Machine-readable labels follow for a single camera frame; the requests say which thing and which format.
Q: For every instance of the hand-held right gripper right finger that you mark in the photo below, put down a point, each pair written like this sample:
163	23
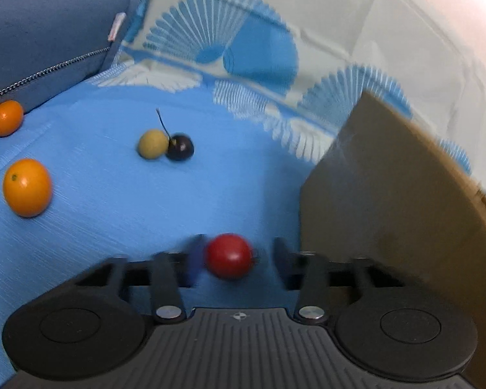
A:
281	261

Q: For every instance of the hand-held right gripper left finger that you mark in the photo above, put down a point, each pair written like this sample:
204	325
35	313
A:
194	261

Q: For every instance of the round red cherry tomato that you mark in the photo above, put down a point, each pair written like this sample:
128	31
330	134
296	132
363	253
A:
229	255

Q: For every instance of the dark cherry with stem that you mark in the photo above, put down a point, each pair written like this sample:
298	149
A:
180	147

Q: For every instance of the brown cardboard box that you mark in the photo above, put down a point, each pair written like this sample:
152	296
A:
388	210

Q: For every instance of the yellow-green grape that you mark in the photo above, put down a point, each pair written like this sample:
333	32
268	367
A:
152	144

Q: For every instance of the orange kumquat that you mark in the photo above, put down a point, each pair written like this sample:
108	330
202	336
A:
7	118
27	187

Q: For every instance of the blue fan-patterned sheet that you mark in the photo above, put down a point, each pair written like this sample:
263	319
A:
105	231

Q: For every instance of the white fabric tag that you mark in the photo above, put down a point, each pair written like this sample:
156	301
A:
116	26

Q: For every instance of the blue cushion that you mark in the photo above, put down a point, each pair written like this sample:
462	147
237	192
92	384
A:
44	28

